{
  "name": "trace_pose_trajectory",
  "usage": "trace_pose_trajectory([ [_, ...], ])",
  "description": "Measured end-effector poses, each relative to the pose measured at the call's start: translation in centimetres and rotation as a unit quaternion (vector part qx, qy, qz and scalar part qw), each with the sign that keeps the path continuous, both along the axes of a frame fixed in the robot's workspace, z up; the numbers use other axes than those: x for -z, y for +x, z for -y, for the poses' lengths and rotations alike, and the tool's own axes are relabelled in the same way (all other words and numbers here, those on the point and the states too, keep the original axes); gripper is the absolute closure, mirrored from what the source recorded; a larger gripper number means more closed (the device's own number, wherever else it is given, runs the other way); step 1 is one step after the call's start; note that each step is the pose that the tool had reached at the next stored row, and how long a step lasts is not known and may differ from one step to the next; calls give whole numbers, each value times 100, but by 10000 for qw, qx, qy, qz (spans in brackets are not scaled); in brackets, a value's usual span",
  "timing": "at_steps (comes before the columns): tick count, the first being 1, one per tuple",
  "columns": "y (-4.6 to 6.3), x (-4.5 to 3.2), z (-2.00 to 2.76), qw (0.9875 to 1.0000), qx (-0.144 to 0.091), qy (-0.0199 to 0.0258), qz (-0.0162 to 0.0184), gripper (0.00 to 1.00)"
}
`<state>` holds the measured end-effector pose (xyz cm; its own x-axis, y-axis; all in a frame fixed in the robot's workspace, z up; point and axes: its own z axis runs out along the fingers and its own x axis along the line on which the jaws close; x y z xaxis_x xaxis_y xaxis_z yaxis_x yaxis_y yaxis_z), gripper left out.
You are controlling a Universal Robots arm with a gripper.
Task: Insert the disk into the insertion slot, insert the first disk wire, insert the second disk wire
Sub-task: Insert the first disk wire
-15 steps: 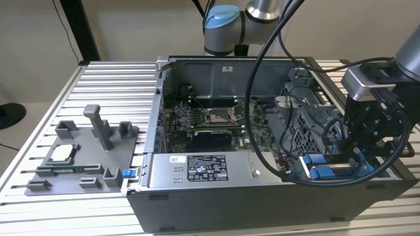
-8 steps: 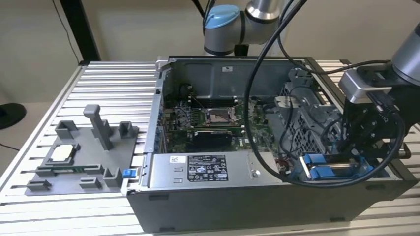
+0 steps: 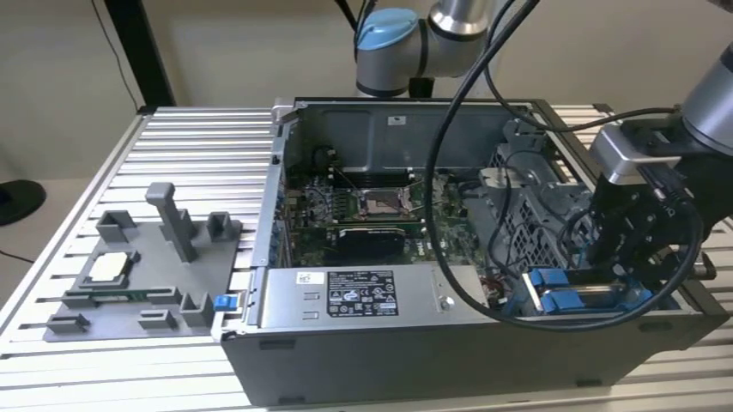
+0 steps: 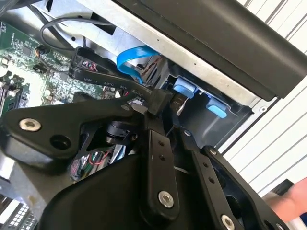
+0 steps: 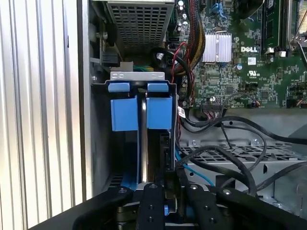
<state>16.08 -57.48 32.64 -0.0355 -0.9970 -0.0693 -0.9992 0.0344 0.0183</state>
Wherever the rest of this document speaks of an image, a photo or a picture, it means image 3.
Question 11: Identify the metal disk bay cage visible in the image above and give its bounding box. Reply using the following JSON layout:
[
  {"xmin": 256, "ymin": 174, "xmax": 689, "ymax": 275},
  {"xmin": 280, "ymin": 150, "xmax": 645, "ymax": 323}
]
[{"xmin": 460, "ymin": 119, "xmax": 602, "ymax": 276}]

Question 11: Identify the black RAM slot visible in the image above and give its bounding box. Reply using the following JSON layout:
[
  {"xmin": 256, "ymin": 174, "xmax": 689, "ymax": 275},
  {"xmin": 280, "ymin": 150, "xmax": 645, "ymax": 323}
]
[
  {"xmin": 331, "ymin": 173, "xmax": 416, "ymax": 184},
  {"xmin": 329, "ymin": 167, "xmax": 415, "ymax": 176}
]

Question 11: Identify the CPU socket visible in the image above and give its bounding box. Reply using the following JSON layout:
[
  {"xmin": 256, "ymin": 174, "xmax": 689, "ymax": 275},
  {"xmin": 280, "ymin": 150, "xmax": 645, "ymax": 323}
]
[{"xmin": 354, "ymin": 186, "xmax": 416, "ymax": 220}]

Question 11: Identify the black graphics card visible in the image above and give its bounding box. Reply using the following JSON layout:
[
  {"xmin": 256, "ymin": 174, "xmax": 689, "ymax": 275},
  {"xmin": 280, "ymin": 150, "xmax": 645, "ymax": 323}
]
[{"xmin": 331, "ymin": 227, "xmax": 408, "ymax": 264}]

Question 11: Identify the thin metal locking lever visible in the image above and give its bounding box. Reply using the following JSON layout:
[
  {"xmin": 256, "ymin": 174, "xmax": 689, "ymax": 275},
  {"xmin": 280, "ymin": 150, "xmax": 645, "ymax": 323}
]
[{"xmin": 333, "ymin": 167, "xmax": 371, "ymax": 192}]

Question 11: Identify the dark grey PC case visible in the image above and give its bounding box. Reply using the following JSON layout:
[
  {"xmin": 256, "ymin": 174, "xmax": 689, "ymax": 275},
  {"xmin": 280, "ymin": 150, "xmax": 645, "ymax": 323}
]
[{"xmin": 211, "ymin": 96, "xmax": 731, "ymax": 394}]

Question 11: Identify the green motherboard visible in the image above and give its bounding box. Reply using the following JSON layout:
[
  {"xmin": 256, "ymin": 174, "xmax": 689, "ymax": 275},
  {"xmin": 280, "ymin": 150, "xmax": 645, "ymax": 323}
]
[{"xmin": 279, "ymin": 165, "xmax": 499, "ymax": 301}]

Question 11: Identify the silver power supply unit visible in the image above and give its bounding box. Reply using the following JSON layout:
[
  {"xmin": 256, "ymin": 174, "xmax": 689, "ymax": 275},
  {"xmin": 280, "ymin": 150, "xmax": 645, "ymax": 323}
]
[{"xmin": 251, "ymin": 264, "xmax": 487, "ymax": 331}]

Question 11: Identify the grey parts rack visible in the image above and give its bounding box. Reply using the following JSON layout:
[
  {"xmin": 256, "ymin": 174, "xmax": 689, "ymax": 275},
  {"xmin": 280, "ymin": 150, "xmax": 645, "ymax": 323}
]
[{"xmin": 42, "ymin": 182, "xmax": 256, "ymax": 344}]

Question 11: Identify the green RAM stick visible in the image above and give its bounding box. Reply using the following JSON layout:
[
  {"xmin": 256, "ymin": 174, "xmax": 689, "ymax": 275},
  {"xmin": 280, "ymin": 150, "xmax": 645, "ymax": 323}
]
[{"xmin": 66, "ymin": 288, "xmax": 173, "ymax": 301}]

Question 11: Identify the silver CPU chip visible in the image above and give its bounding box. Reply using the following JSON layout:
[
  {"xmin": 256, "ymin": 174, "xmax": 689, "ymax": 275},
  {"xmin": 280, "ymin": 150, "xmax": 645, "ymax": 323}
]
[{"xmin": 93, "ymin": 252, "xmax": 133, "ymax": 282}]

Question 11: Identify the black round stand base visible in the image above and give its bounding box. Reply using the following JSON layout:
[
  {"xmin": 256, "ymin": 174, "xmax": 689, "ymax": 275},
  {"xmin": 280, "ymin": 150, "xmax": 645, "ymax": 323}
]
[{"xmin": 0, "ymin": 179, "xmax": 46, "ymax": 227}]

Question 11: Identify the long black disk wire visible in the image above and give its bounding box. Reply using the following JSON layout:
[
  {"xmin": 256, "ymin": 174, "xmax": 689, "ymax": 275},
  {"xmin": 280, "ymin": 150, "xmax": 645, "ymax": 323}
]
[{"xmin": 536, "ymin": 171, "xmax": 599, "ymax": 263}]

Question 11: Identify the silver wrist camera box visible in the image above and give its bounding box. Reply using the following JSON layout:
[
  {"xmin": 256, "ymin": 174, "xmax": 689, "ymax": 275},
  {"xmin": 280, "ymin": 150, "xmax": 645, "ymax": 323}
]
[{"xmin": 587, "ymin": 121, "xmax": 683, "ymax": 186}]

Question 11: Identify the black camera cable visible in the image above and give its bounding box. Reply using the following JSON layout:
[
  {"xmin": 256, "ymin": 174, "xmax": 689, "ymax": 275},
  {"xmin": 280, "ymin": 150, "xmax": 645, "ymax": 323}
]
[{"xmin": 483, "ymin": 0, "xmax": 683, "ymax": 130}]

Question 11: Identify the red yellow black wire bundle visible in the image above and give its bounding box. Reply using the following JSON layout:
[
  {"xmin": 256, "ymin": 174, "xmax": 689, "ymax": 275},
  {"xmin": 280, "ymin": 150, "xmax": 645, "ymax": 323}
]
[{"xmin": 479, "ymin": 274, "xmax": 511, "ymax": 308}]

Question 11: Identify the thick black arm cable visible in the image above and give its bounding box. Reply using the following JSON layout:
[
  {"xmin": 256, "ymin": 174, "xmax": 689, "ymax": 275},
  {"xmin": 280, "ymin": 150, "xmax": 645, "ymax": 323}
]
[{"xmin": 426, "ymin": 0, "xmax": 705, "ymax": 330}]

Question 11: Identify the black cable bundle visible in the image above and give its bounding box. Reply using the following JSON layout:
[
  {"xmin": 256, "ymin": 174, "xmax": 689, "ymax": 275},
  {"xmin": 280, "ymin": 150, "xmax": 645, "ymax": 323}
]
[{"xmin": 331, "ymin": 0, "xmax": 379, "ymax": 33}]

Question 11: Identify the black upright post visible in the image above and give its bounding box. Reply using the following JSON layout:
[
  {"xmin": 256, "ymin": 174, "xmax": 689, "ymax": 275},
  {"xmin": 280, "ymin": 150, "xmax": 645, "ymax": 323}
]
[{"xmin": 105, "ymin": 0, "xmax": 176, "ymax": 112}]

